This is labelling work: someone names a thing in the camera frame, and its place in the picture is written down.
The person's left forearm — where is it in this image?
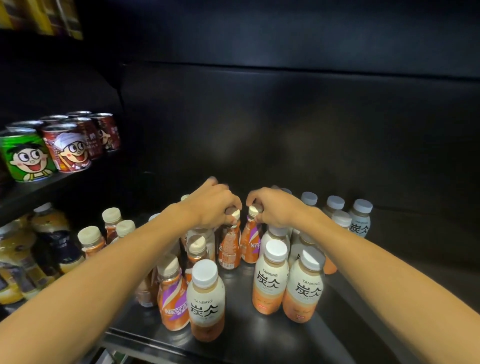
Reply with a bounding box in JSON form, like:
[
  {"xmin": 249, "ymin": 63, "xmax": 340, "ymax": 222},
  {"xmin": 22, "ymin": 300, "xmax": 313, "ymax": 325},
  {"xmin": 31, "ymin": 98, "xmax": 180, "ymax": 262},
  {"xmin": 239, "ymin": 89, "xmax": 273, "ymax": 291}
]
[{"xmin": 0, "ymin": 204, "xmax": 196, "ymax": 364}]

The person's left hand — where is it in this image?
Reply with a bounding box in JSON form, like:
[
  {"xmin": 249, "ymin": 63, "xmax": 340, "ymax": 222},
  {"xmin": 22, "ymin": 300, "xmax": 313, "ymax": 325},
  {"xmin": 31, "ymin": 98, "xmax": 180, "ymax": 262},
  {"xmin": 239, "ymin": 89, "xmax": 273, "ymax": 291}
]
[{"xmin": 176, "ymin": 176, "xmax": 243, "ymax": 230}]

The person's right hand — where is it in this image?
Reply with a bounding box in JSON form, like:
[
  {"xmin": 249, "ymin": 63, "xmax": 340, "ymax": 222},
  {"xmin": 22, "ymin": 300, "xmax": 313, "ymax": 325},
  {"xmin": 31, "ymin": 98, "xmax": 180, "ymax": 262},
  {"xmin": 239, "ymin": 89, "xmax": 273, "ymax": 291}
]
[{"xmin": 245, "ymin": 185, "xmax": 320, "ymax": 230}]

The row of yellow dark label bottles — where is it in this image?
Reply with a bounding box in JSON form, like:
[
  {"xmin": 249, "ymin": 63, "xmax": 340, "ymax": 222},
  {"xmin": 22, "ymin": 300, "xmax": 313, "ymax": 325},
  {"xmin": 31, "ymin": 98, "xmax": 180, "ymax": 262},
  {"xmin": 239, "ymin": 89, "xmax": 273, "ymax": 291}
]
[{"xmin": 0, "ymin": 202, "xmax": 85, "ymax": 305}]

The black shelf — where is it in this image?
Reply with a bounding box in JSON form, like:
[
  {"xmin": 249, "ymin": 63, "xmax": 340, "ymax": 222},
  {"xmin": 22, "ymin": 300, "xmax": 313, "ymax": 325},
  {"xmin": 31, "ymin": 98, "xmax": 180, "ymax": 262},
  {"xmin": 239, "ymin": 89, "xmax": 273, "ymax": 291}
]
[{"xmin": 101, "ymin": 0, "xmax": 480, "ymax": 364}]

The black metal drinks rack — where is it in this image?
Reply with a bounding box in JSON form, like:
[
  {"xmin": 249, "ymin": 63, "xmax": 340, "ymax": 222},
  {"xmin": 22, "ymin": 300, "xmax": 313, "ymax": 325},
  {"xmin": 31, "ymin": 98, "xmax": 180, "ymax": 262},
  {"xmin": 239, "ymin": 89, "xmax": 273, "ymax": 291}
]
[{"xmin": 0, "ymin": 0, "xmax": 125, "ymax": 364}]

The person's right forearm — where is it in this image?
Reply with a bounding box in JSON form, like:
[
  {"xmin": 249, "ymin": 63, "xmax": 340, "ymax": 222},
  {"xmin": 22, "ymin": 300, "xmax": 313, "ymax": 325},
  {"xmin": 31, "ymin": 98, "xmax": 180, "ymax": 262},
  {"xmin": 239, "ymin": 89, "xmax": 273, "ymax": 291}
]
[{"xmin": 303, "ymin": 209, "xmax": 480, "ymax": 364}]

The row of yellow snack packets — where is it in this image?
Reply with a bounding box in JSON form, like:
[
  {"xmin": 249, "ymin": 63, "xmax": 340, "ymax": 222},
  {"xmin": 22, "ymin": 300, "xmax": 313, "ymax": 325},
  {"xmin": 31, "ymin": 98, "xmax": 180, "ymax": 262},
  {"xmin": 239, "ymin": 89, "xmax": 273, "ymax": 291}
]
[{"xmin": 0, "ymin": 0, "xmax": 83, "ymax": 41}]

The group of cartoon drink cans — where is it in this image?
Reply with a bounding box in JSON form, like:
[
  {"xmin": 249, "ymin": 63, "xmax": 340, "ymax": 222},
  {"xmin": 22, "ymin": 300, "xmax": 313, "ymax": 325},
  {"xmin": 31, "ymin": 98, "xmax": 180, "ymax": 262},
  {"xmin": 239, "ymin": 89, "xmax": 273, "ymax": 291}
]
[{"xmin": 0, "ymin": 110, "xmax": 122, "ymax": 184}]

